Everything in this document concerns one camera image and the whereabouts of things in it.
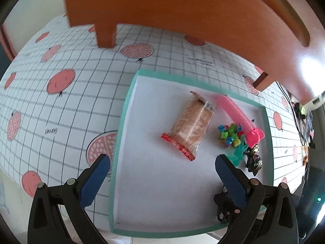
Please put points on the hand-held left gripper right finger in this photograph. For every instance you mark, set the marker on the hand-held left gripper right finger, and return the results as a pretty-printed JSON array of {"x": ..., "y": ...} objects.
[{"x": 232, "y": 180}]

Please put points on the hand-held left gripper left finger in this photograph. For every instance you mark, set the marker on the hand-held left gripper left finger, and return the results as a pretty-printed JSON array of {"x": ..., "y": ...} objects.
[{"x": 95, "y": 180}]

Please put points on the green plastic clip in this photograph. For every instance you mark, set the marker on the green plastic clip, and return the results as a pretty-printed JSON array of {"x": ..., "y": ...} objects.
[{"x": 237, "y": 155}]

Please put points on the colourful bead bunch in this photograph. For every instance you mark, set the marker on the colourful bead bunch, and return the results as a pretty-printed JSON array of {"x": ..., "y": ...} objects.
[{"x": 229, "y": 134}]

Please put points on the teal-edged white box tray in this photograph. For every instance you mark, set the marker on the teal-edged white box tray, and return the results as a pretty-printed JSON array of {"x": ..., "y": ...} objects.
[{"x": 152, "y": 188}]

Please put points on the pink corrugated tube toy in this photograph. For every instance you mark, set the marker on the pink corrugated tube toy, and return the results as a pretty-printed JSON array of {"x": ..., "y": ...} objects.
[{"x": 236, "y": 111}]

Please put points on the clear biscuit snack packet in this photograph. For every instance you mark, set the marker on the clear biscuit snack packet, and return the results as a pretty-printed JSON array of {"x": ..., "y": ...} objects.
[{"x": 190, "y": 124}]

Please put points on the grey phone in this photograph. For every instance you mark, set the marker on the grey phone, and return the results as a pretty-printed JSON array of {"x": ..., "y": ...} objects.
[{"x": 309, "y": 124}]

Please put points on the wooden nightstand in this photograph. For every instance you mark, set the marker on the wooden nightstand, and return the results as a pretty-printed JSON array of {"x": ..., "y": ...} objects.
[{"x": 106, "y": 10}]

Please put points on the pink wooden frame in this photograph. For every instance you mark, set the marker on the pink wooden frame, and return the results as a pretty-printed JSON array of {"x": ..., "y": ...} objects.
[{"x": 7, "y": 45}]

